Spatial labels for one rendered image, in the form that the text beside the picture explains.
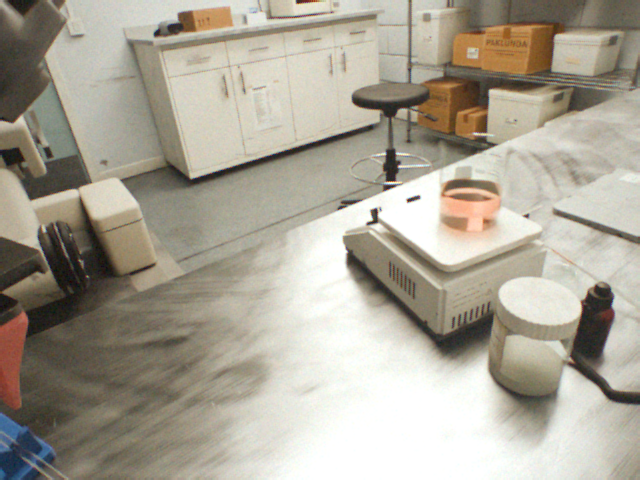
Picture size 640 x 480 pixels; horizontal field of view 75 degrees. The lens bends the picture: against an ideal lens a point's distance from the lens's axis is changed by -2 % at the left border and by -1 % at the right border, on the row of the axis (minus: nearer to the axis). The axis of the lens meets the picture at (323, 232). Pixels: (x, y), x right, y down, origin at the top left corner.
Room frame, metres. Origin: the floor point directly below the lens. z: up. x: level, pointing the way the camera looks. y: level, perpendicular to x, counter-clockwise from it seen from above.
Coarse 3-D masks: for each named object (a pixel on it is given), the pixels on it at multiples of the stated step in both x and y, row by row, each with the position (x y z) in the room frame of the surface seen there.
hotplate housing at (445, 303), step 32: (352, 256) 0.45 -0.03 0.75; (384, 256) 0.37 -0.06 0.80; (416, 256) 0.34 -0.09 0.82; (512, 256) 0.32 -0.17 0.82; (544, 256) 0.33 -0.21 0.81; (416, 288) 0.32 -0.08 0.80; (448, 288) 0.29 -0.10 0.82; (480, 288) 0.30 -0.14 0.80; (448, 320) 0.29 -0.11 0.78; (480, 320) 0.31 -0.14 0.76
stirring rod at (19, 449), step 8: (0, 432) 0.21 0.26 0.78; (0, 440) 0.20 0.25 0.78; (8, 440) 0.20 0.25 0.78; (16, 448) 0.19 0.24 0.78; (24, 448) 0.19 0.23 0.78; (24, 456) 0.19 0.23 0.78; (32, 456) 0.19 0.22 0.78; (32, 464) 0.18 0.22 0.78; (40, 464) 0.18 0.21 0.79; (48, 464) 0.18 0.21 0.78; (48, 472) 0.17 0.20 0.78; (56, 472) 0.17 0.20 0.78
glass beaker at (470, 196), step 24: (456, 144) 0.39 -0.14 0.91; (480, 144) 0.39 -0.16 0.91; (504, 144) 0.37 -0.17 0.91; (456, 168) 0.34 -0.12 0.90; (480, 168) 0.33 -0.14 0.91; (504, 168) 0.34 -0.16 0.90; (456, 192) 0.34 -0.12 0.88; (480, 192) 0.33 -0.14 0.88; (456, 216) 0.34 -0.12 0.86; (480, 216) 0.33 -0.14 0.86
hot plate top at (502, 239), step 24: (384, 216) 0.39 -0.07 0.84; (408, 216) 0.39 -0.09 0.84; (432, 216) 0.38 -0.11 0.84; (504, 216) 0.37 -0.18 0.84; (408, 240) 0.34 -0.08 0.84; (432, 240) 0.33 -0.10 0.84; (456, 240) 0.33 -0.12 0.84; (480, 240) 0.33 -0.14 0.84; (504, 240) 0.32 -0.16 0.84; (528, 240) 0.33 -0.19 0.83; (432, 264) 0.31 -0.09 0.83; (456, 264) 0.29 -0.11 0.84
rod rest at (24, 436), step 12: (0, 420) 0.24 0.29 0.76; (12, 432) 0.23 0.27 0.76; (24, 432) 0.21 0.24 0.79; (0, 444) 0.22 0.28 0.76; (24, 444) 0.20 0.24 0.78; (36, 444) 0.21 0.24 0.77; (0, 456) 0.19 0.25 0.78; (12, 456) 0.19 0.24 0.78; (48, 456) 0.20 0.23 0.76; (0, 468) 0.20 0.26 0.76; (12, 468) 0.19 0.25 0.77; (24, 468) 0.19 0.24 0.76
